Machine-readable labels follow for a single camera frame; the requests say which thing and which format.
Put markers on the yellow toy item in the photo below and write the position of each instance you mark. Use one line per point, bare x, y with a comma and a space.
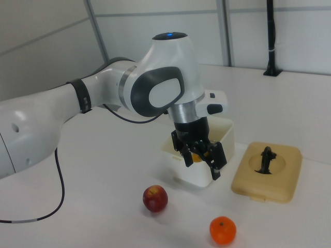
197, 158

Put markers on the white plastic container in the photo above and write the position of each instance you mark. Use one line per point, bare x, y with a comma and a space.
191, 175

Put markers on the orange fruit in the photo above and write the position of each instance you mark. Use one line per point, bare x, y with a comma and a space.
223, 231

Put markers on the black pole mount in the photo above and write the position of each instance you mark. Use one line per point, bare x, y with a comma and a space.
271, 51

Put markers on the red apple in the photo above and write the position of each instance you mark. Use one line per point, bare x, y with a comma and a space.
155, 199

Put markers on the grey partition post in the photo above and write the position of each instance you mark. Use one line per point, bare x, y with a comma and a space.
97, 31
228, 31

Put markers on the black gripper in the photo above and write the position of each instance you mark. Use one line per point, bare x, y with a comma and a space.
191, 130

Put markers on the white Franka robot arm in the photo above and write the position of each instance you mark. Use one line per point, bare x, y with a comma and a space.
38, 116

